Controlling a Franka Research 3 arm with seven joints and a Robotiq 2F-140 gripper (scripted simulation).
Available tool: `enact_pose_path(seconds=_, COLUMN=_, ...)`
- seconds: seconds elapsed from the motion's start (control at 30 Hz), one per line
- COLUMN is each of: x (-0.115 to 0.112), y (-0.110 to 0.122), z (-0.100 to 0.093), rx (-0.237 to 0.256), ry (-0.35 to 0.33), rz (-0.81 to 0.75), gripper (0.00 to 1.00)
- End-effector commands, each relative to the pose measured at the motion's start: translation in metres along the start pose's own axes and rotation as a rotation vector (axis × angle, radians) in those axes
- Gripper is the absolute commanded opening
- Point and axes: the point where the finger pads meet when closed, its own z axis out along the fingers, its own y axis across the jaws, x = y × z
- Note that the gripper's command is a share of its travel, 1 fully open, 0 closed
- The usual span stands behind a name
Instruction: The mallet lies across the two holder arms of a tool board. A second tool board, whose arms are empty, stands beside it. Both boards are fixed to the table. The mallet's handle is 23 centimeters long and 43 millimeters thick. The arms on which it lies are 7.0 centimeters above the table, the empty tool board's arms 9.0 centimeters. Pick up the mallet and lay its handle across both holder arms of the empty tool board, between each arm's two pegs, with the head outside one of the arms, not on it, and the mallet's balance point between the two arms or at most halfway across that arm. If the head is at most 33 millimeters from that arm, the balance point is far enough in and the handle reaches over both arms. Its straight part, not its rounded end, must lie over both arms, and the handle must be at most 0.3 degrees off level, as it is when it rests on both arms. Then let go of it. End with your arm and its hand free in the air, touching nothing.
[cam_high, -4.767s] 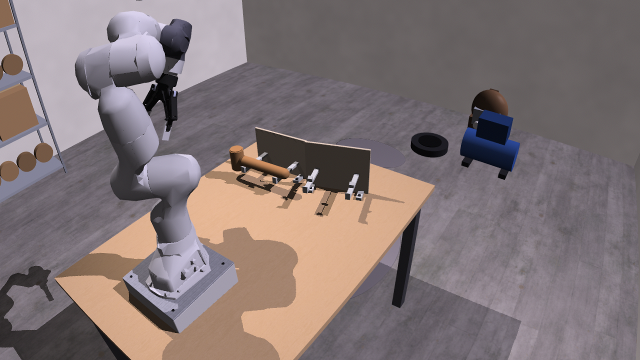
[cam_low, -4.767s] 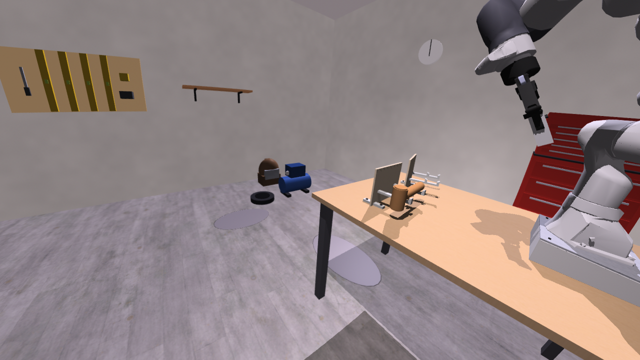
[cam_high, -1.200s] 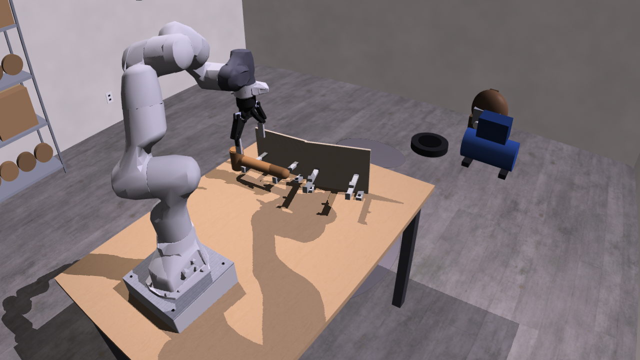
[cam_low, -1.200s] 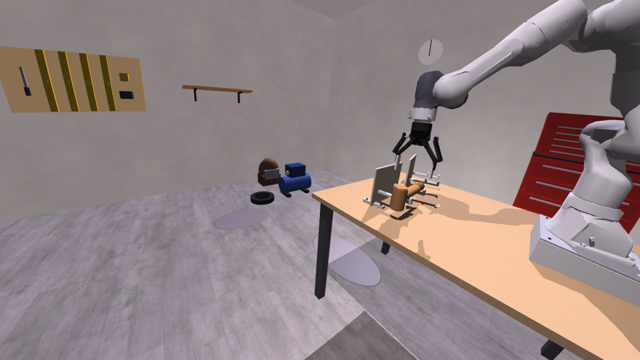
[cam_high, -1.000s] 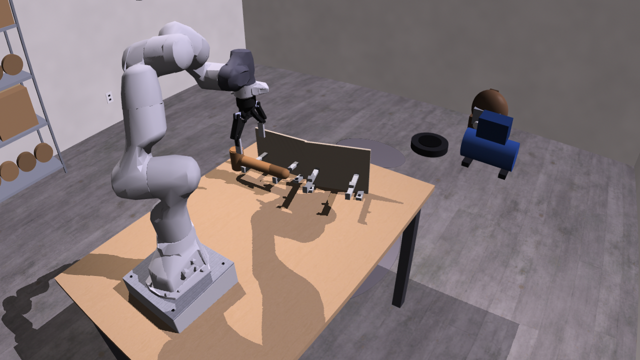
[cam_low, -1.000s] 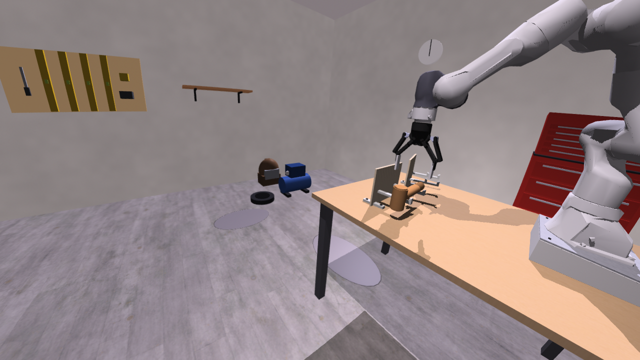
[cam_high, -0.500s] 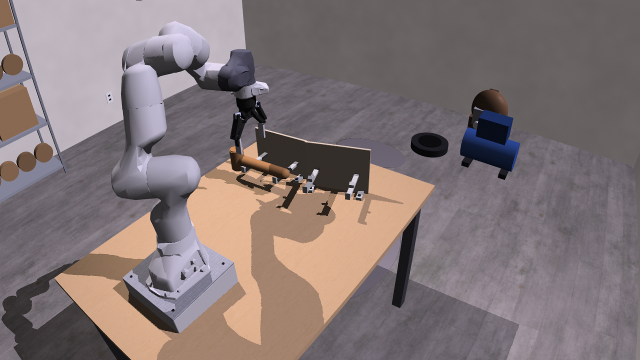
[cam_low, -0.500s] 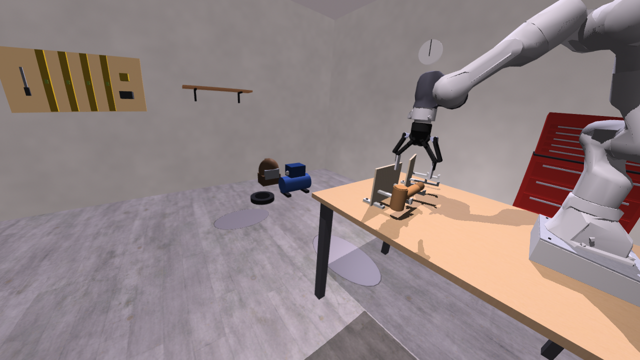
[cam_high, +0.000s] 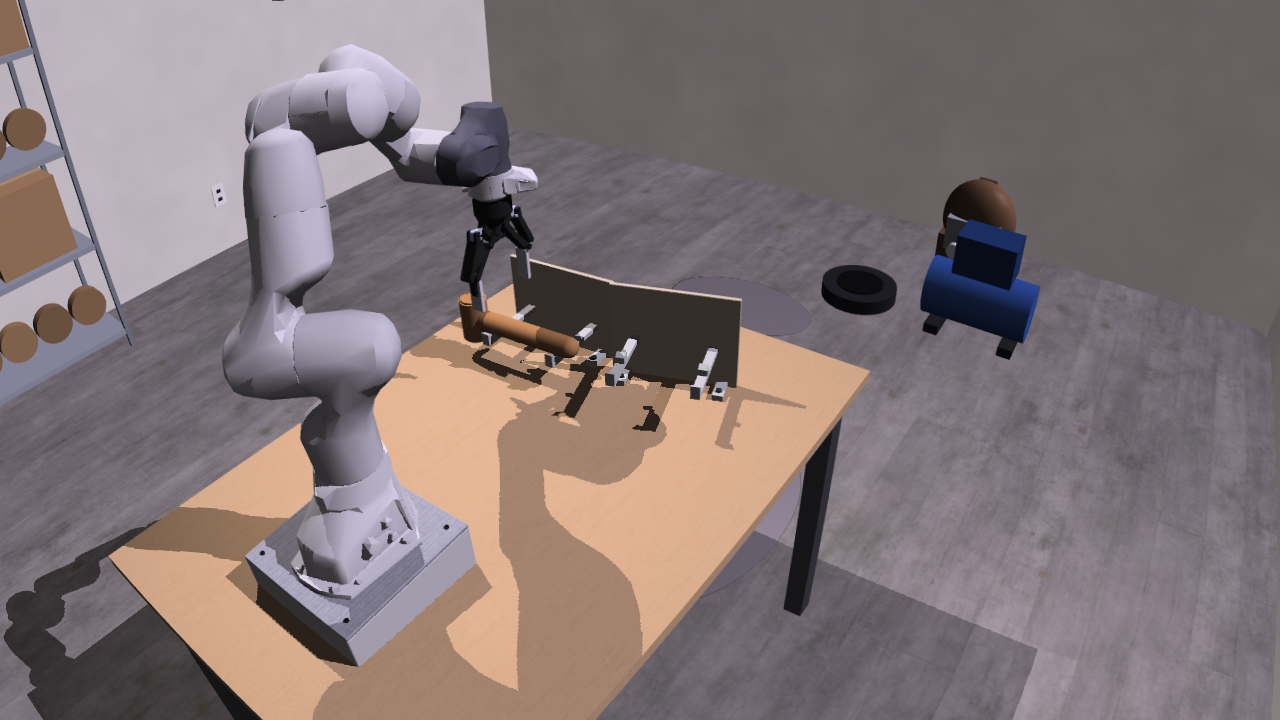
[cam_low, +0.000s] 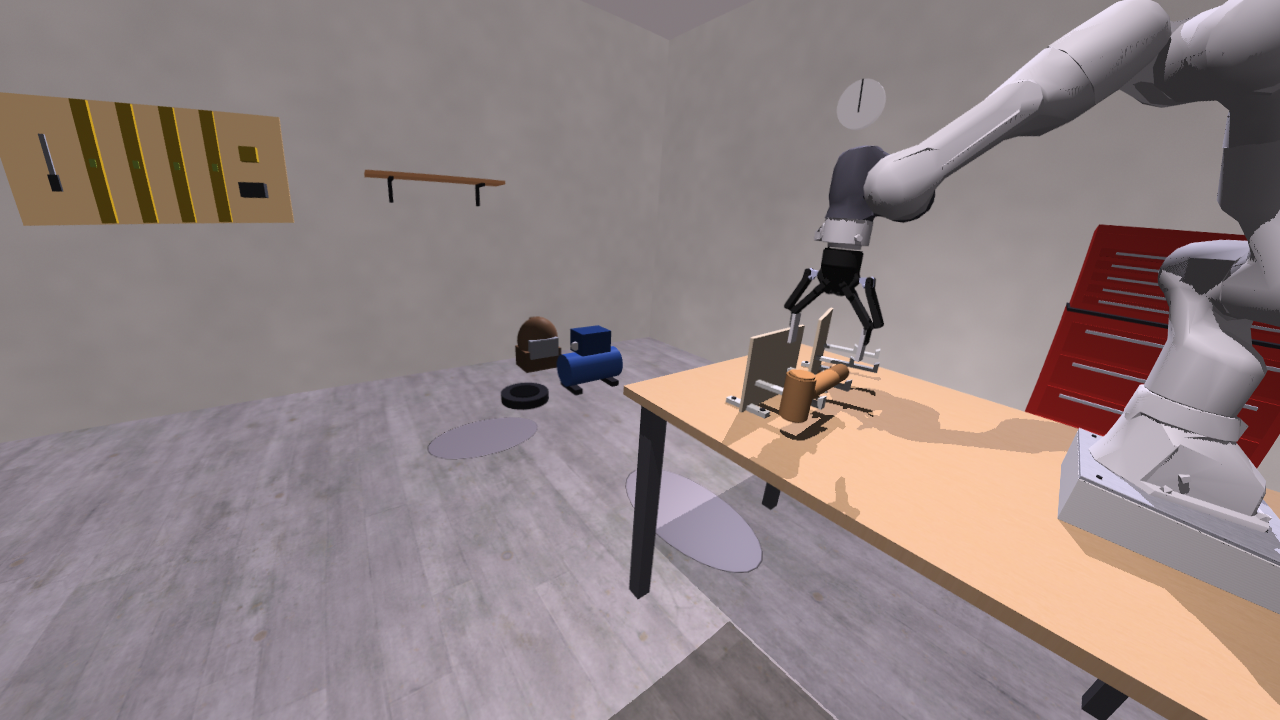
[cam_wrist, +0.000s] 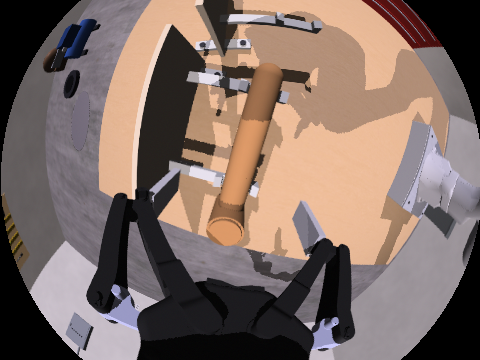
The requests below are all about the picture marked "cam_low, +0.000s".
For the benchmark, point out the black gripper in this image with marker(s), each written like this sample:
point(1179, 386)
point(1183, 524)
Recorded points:
point(841, 280)

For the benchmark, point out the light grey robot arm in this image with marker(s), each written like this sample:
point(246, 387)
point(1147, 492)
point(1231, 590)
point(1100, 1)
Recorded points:
point(1176, 439)

